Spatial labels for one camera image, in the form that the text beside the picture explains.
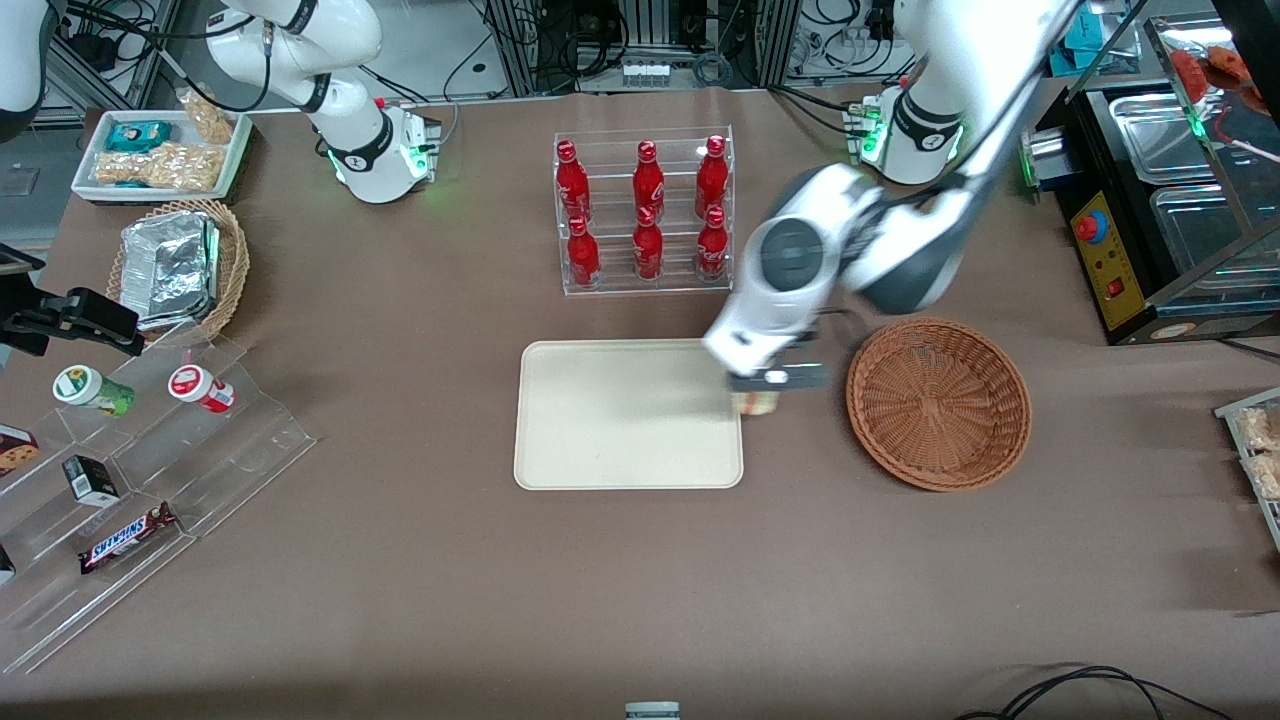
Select teal snack packet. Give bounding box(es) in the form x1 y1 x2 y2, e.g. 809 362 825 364
105 120 174 154

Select silver foil package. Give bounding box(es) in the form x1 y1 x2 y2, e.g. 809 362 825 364
120 209 222 332

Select red packaged food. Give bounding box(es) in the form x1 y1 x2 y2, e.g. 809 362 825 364
1168 45 1253 93

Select brown chocolate cookie box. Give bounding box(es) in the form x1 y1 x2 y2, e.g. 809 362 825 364
0 424 42 480

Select black food warmer cabinet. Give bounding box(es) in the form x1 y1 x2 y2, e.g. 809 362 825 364
1030 0 1280 347

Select red yogurt cup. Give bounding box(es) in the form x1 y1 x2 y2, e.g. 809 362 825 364
167 364 238 415

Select Snickers chocolate bar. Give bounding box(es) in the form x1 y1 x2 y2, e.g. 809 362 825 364
79 502 180 576

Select red cola bottle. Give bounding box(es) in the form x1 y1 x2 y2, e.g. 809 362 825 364
697 205 730 283
555 140 592 224
695 135 729 221
633 206 665 283
567 216 602 290
632 140 667 223

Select green yogurt cup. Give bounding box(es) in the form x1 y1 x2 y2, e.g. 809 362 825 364
52 364 137 419

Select white rectangular snack tray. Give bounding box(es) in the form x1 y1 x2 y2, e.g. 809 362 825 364
72 108 254 206

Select teal box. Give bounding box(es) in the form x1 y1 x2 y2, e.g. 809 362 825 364
1060 0 1106 73

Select large clear peanut snack bag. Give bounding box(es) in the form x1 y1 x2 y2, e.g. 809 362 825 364
92 142 224 192

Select brown wicker basket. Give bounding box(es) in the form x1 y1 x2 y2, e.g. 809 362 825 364
846 317 1033 493

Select clear acrylic stepped display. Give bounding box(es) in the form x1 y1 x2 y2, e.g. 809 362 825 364
0 320 319 677

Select silver cylinder with green light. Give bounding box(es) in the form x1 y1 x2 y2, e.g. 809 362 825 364
1017 127 1064 193

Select black floor cable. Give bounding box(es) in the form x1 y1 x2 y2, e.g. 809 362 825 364
953 664 1237 720

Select metal warmer pan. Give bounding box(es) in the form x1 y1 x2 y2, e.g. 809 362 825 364
1107 91 1217 187
1149 184 1280 293

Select small black box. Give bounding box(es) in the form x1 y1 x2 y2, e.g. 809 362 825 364
62 454 122 507

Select clear acrylic bottle rack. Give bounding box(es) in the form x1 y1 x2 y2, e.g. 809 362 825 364
553 125 737 297

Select cream plastic tray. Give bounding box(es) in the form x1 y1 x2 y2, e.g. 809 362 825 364
513 338 745 492

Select light wicker basket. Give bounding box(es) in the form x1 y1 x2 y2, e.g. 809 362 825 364
105 198 251 347

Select white wire tray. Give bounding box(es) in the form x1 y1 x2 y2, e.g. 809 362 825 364
1214 387 1280 553

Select small clear snack bag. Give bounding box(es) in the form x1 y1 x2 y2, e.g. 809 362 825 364
177 88 237 147

